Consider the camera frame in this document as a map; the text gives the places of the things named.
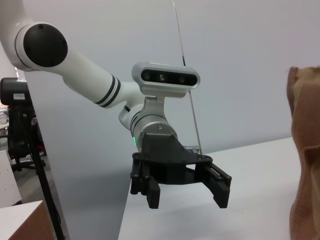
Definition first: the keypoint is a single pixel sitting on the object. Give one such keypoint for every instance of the white cabinet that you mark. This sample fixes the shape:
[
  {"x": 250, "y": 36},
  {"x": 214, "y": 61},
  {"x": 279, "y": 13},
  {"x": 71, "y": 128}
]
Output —
[{"x": 8, "y": 180}]

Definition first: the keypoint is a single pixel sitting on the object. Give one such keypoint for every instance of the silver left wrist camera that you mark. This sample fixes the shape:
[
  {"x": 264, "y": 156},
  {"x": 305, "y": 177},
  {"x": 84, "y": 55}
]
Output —
[{"x": 170, "y": 77}]

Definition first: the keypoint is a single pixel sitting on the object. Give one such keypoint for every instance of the black tripod pole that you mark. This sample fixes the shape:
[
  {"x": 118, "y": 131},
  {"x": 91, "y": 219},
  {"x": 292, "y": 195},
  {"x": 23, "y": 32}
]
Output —
[{"x": 47, "y": 190}]

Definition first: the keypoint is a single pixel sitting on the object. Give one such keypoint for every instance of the black office chair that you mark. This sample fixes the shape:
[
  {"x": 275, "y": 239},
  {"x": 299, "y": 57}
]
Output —
[{"x": 15, "y": 120}]

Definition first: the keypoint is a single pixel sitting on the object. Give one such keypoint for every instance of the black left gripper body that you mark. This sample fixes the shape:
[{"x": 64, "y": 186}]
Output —
[{"x": 162, "y": 160}]

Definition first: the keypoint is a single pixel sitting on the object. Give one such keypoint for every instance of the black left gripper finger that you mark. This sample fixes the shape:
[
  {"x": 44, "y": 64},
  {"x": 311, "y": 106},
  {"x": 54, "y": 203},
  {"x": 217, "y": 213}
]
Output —
[
  {"x": 220, "y": 190},
  {"x": 153, "y": 196}
]

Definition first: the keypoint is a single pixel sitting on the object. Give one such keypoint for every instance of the khaki fabric food bag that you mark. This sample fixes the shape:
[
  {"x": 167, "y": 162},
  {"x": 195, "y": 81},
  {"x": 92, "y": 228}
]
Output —
[{"x": 307, "y": 125}]

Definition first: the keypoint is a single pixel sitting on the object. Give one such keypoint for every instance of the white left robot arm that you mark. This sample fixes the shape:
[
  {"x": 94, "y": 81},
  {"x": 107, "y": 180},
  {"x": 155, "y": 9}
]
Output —
[{"x": 82, "y": 72}]

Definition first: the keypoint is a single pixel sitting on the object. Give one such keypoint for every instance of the clear acrylic panel edge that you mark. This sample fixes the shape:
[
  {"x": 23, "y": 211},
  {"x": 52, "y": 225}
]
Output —
[{"x": 179, "y": 30}]

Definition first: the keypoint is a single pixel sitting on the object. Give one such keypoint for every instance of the silver panel clamp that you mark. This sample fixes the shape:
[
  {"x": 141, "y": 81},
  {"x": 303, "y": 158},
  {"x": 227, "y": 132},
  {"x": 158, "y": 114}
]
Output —
[{"x": 193, "y": 149}]

